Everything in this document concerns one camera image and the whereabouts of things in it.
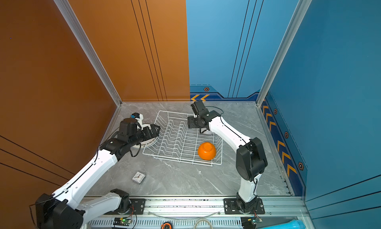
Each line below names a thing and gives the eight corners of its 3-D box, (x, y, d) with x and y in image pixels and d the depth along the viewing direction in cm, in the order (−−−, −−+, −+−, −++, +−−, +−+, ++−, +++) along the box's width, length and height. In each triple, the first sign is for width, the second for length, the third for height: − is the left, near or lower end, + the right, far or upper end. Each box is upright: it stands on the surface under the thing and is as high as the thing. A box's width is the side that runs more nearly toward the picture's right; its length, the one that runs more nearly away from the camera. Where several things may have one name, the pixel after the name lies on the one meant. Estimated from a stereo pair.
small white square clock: (133, 180, 84) (132, 178, 82) (138, 172, 86) (137, 171, 85) (140, 183, 83) (139, 182, 81) (145, 176, 85) (144, 174, 83)
